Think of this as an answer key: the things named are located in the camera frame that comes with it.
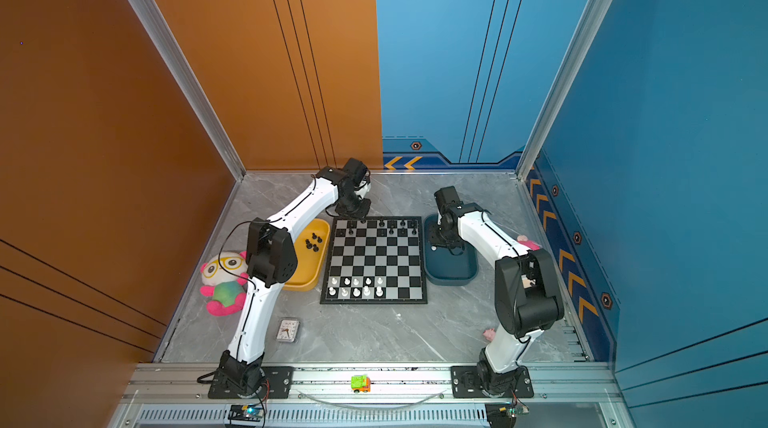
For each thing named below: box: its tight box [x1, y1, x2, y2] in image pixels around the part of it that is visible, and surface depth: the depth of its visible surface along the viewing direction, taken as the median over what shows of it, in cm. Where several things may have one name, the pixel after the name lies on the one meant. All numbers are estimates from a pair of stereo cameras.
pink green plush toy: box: [200, 250, 249, 316], surface depth 86 cm
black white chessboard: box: [320, 216, 428, 305], surface depth 94 cm
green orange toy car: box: [351, 374, 371, 394], surface depth 74 cm
